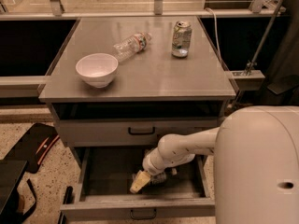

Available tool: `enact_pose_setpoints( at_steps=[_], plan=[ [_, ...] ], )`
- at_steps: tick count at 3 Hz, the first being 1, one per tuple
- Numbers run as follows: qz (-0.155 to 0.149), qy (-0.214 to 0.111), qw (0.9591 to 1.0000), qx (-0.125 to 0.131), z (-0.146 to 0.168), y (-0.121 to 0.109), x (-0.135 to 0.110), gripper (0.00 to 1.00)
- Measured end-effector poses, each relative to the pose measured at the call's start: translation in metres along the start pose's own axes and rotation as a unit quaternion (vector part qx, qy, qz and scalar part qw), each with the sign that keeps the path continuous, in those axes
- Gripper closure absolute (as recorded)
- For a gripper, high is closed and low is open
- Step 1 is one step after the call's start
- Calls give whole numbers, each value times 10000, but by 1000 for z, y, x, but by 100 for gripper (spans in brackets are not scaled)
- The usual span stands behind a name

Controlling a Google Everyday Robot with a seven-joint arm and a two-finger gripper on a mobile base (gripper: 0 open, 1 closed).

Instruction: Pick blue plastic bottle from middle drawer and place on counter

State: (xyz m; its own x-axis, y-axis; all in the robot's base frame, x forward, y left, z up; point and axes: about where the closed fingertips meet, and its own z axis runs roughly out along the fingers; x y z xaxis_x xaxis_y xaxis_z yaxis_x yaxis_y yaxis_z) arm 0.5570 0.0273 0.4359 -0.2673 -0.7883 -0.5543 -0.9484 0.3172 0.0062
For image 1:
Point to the clear crushed water bottle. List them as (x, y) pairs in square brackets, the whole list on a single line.
[(131, 46)]

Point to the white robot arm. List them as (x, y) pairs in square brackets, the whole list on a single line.
[(256, 164)]

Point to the metal rail frame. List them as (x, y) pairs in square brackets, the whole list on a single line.
[(69, 9)]

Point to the black orange bag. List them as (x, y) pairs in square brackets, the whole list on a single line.
[(33, 146)]

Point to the black office chair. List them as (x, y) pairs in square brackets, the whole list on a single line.
[(281, 80)]

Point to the green soda can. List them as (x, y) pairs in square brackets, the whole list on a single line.
[(181, 39)]

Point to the open grey drawer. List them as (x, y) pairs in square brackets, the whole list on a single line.
[(103, 190)]

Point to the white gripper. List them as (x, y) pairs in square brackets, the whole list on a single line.
[(151, 165)]

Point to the closed grey drawer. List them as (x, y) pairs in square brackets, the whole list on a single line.
[(125, 132)]

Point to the grey drawer cabinet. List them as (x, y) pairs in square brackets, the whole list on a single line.
[(151, 85)]

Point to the blue labelled plastic bottle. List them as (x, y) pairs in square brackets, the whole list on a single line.
[(162, 177)]

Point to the black box with strap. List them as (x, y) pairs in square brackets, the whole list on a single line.
[(11, 173)]

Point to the white ceramic bowl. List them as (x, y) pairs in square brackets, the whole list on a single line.
[(98, 69)]

